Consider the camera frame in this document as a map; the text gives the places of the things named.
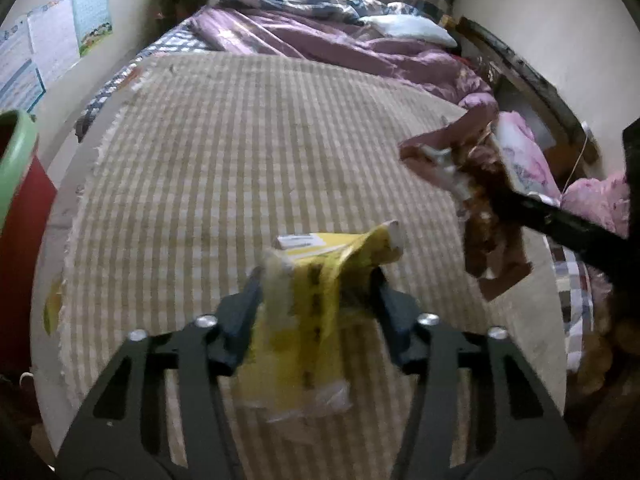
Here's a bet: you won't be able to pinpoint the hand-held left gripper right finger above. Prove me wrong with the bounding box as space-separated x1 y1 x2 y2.
372 267 584 480

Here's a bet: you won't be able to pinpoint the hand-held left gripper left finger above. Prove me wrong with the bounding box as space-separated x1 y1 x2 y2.
55 266 264 480

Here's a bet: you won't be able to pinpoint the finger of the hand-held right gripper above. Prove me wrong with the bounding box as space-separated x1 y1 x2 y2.
492 187 640 287

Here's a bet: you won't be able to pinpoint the yellow plastic wrapper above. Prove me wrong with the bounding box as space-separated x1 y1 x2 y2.
240 220 405 424

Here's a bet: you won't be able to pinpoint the brown foil wrapper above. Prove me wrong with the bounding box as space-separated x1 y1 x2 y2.
399 107 534 304

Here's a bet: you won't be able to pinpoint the red bin with green rim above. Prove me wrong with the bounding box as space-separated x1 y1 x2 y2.
0 109 59 377

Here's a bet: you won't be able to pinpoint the pink cloth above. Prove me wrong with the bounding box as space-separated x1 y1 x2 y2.
560 170 634 242

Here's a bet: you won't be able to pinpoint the pink printed pillow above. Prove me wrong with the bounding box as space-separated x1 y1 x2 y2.
492 110 564 207

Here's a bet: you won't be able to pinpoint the wooden headboard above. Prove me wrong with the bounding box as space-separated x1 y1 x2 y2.
457 15 602 162

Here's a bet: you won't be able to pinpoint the beige checked mat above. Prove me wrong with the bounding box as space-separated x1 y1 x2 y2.
30 52 569 480

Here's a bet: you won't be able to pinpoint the small yellow wrapper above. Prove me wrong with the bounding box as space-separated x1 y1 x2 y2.
43 280 64 337

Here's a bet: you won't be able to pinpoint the white pillow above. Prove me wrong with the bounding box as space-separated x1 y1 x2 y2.
359 14 459 49

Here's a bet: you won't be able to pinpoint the purple blanket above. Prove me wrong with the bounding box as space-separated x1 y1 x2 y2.
192 5 497 112

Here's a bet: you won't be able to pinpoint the blue white checked bedsheet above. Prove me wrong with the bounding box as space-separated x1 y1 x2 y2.
75 17 598 373

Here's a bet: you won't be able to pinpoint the white cable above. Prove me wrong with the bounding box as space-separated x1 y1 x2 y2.
562 129 594 197

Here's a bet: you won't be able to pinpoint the green blue wall poster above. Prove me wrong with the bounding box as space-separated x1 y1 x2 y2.
72 0 114 59

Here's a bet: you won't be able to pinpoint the white chart wall poster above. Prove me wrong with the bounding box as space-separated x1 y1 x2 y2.
27 0 81 82

